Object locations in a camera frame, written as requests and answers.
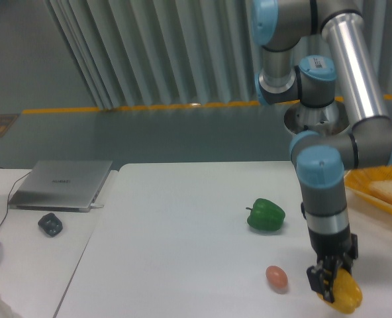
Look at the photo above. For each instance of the small black plastic part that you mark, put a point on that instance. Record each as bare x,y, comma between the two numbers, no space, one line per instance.
50,224

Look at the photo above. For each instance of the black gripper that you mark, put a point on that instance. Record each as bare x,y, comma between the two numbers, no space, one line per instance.
333,251

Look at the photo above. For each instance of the yellow woven basket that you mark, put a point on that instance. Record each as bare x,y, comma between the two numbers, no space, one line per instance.
358,182

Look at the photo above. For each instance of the yellow bell pepper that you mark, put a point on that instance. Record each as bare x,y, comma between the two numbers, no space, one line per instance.
347,293

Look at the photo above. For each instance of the silver laptop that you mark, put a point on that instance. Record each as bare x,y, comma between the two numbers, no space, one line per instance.
62,185

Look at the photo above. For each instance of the green bell pepper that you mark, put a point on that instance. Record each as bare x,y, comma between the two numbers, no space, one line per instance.
265,215

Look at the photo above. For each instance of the brown egg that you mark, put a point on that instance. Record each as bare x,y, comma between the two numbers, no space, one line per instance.
277,279

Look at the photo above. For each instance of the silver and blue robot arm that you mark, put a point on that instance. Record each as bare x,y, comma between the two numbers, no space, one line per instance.
314,53

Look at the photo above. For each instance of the grey pleated curtain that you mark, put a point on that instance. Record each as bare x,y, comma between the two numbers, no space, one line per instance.
133,53

